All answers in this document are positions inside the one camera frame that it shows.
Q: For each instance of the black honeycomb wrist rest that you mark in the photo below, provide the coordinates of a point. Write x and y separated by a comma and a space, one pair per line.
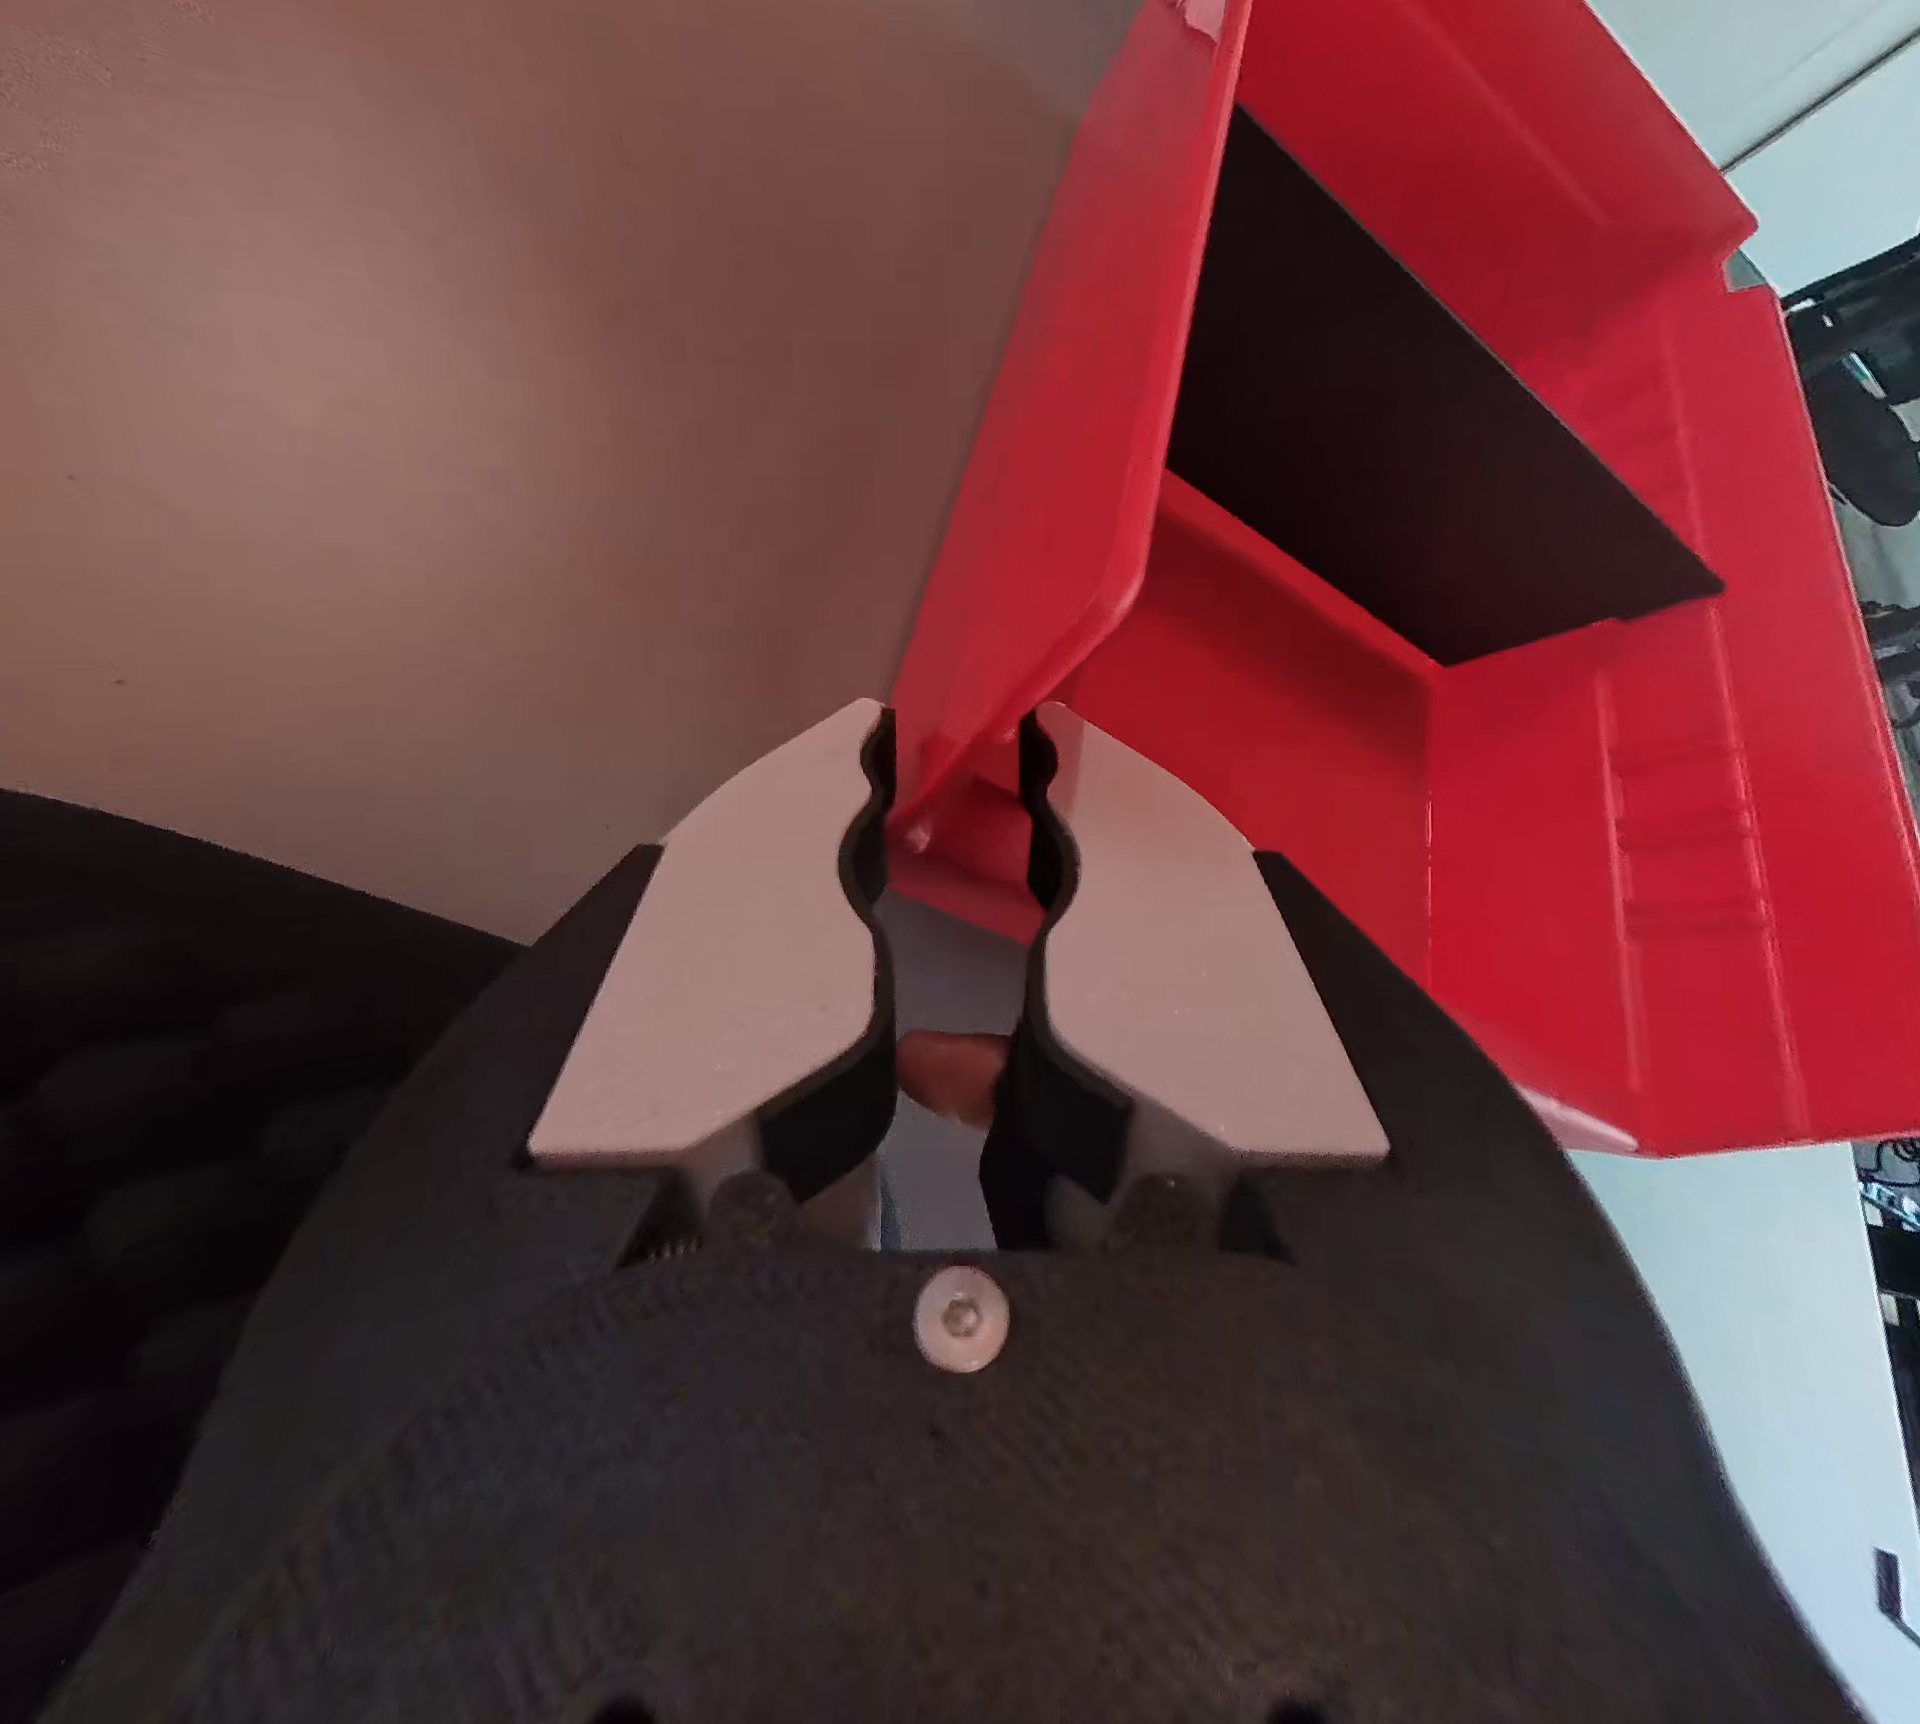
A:
152, 1079

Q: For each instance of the red plastic bin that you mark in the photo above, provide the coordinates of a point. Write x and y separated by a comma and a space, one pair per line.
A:
1575, 854

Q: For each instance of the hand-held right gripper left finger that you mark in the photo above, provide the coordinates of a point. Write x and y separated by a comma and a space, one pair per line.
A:
736, 960

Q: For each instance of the black bin divider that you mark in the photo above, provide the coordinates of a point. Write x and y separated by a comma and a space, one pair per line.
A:
1397, 435

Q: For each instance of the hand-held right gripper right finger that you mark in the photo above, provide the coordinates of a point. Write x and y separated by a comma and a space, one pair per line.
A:
1187, 975

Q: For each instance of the person's right hand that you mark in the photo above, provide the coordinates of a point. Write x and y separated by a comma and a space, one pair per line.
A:
952, 1071

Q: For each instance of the black office chair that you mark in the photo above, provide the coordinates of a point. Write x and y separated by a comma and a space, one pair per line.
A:
1868, 403

